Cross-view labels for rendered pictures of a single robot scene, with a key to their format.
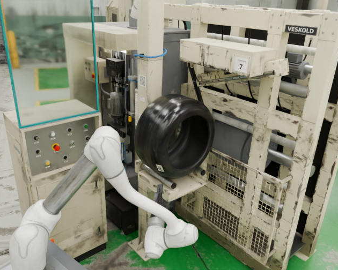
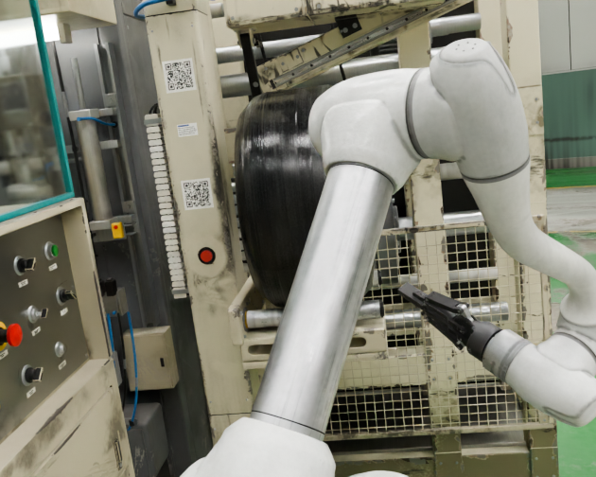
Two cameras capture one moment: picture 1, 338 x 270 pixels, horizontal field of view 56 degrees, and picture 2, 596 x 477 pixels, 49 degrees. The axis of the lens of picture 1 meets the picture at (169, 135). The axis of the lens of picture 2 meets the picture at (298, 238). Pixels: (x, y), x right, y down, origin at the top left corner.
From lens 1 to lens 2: 1.49 m
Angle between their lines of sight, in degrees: 41
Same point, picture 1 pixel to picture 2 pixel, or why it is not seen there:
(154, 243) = (581, 372)
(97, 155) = (501, 82)
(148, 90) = (208, 95)
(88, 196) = not seen: outside the picture
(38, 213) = (298, 452)
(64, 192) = (344, 324)
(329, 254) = not seen: hidden behind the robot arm
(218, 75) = (325, 46)
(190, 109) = not seen: hidden behind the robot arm
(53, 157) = (1, 380)
